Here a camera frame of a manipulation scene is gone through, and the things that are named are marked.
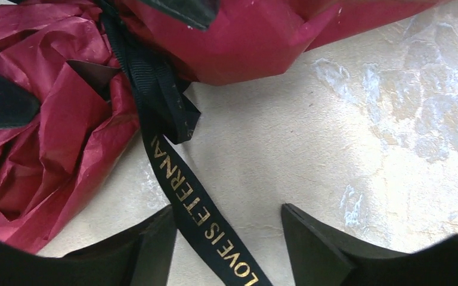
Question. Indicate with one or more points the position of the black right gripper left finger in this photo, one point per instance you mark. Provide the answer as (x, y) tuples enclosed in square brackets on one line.
[(139, 255)]

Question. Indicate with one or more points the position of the red paper flower bouquet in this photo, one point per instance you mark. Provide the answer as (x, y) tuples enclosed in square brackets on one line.
[(69, 107)]

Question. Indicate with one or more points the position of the black printed ribbon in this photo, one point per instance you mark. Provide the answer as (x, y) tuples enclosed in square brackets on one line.
[(167, 117)]

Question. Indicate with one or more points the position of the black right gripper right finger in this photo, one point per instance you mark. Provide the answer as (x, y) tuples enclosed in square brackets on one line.
[(323, 255)]

